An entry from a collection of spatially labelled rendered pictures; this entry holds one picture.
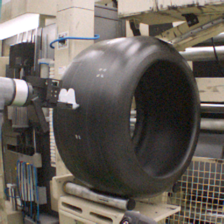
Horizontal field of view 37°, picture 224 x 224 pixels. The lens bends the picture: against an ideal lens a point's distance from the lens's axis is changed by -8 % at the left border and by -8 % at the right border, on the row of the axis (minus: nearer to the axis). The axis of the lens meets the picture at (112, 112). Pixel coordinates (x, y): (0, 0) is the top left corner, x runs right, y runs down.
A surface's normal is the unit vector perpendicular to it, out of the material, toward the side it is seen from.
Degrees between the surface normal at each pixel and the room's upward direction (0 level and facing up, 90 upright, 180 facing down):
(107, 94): 77
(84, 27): 90
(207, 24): 90
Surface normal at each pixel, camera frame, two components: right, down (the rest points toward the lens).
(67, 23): -0.69, 0.04
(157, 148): -0.58, -0.50
